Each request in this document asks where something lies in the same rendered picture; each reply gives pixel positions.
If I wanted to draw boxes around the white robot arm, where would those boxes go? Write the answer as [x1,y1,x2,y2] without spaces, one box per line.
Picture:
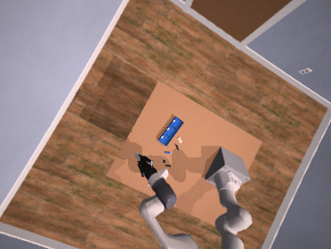
[139,168,252,249]

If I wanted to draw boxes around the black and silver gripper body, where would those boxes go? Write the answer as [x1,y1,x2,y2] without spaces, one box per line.
[144,165,158,180]

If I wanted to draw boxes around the blue three-compartment bin rack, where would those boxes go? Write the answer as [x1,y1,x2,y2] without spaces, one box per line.
[158,116,183,146]

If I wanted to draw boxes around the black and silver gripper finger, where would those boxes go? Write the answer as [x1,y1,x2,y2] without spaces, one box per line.
[134,154,147,177]
[135,152,153,169]

